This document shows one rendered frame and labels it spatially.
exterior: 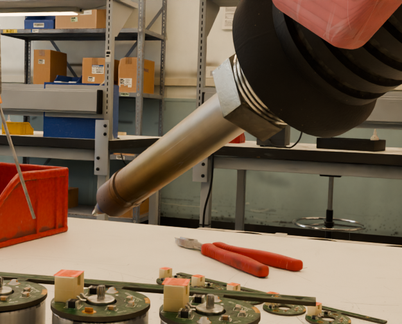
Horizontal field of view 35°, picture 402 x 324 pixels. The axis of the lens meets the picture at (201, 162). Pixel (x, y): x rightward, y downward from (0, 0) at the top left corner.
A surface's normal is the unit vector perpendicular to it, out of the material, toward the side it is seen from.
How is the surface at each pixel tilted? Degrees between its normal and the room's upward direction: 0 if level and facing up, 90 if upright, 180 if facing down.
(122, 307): 0
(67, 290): 90
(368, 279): 0
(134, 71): 90
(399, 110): 90
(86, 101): 90
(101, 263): 0
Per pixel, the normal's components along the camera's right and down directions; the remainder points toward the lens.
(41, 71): -0.25, 0.06
